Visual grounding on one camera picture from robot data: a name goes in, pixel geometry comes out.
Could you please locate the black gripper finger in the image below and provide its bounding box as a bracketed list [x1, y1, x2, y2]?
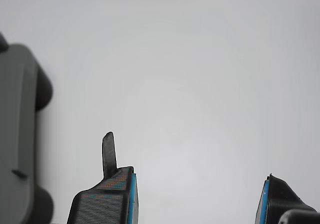
[66, 131, 139, 224]
[254, 173, 320, 224]

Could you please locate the grey 3D-printed frame tray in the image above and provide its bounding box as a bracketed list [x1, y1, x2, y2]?
[0, 32, 55, 224]

